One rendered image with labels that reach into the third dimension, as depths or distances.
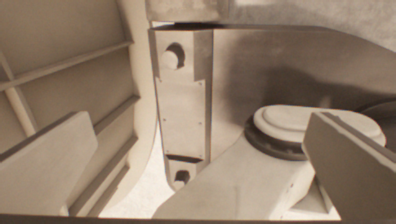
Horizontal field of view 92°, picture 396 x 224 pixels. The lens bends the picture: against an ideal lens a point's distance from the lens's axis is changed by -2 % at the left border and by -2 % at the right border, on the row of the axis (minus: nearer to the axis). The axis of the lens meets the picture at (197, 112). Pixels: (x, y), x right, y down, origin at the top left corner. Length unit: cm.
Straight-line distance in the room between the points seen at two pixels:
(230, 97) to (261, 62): 11
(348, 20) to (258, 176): 49
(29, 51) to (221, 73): 37
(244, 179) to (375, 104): 34
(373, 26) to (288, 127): 42
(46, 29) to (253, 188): 47
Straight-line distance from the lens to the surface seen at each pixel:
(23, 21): 48
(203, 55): 44
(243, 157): 34
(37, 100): 47
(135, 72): 72
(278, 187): 31
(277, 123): 35
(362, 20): 68
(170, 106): 51
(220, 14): 47
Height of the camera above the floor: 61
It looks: 59 degrees down
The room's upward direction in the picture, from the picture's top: 155 degrees counter-clockwise
